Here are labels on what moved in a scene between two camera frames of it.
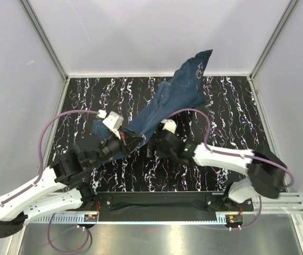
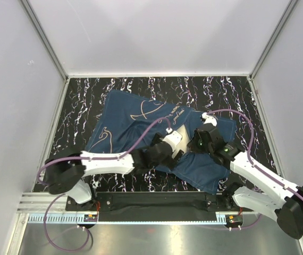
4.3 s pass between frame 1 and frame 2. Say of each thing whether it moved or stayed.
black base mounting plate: stayed
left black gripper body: moved
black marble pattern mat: stayed
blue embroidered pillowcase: moved
